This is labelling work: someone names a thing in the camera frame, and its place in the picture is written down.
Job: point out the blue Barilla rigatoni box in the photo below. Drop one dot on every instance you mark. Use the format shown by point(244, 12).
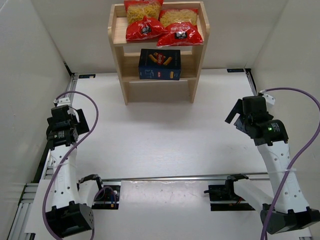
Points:
point(159, 64)

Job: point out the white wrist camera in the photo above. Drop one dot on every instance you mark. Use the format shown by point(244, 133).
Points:
point(270, 100)
point(62, 101)

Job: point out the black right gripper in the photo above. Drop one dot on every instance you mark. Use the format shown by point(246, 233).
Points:
point(235, 115)

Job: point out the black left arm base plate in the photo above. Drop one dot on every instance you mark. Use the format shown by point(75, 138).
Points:
point(109, 198)

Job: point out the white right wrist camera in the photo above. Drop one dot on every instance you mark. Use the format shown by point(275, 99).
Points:
point(270, 100)

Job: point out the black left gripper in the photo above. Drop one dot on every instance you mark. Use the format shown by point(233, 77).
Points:
point(81, 122)

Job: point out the wooden three-tier shelf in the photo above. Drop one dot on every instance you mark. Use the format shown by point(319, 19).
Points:
point(153, 40)

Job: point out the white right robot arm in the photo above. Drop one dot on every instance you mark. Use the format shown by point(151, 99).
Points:
point(287, 210)

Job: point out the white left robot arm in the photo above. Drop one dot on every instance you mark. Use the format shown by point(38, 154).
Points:
point(70, 207)

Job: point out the red fusilli pasta bag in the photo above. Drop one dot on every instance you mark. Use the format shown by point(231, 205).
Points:
point(143, 20)
point(181, 26)

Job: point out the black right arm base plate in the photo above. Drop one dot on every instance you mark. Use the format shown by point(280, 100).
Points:
point(222, 201)

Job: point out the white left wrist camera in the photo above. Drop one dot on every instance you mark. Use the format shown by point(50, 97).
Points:
point(62, 101)

